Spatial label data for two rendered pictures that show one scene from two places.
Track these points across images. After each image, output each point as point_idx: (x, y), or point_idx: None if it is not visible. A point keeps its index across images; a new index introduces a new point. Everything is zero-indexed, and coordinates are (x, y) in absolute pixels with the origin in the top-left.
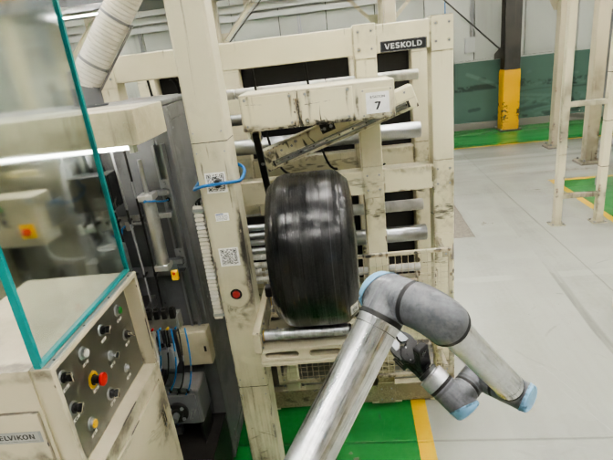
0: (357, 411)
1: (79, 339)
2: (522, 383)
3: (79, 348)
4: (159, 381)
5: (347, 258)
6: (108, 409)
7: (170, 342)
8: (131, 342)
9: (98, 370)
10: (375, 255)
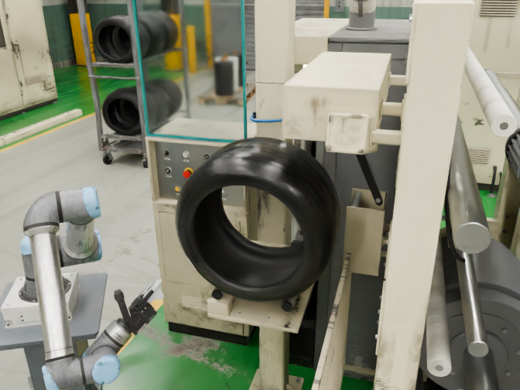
0: (66, 233)
1: (169, 141)
2: (46, 357)
3: (184, 150)
4: (237, 223)
5: (176, 210)
6: None
7: (301, 231)
8: (236, 186)
9: None
10: (330, 318)
